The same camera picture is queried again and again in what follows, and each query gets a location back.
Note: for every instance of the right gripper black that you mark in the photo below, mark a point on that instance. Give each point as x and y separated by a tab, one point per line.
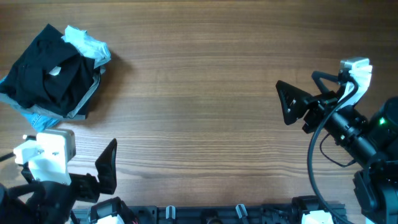
321	104

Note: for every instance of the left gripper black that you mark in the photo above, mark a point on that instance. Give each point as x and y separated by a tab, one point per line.
90	188

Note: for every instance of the black polo shirt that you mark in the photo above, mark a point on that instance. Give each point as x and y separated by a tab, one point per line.
50	72

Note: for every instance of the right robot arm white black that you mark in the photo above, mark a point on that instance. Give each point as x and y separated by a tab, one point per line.
372	143

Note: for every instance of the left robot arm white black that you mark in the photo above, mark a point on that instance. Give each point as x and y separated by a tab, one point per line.
51	202

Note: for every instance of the blue denim jeans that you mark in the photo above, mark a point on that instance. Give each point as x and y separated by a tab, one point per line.
37	121

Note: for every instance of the light blue folded shirt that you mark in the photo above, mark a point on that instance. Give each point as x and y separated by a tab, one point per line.
87	46

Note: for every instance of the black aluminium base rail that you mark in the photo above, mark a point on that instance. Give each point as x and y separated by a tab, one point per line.
300	210

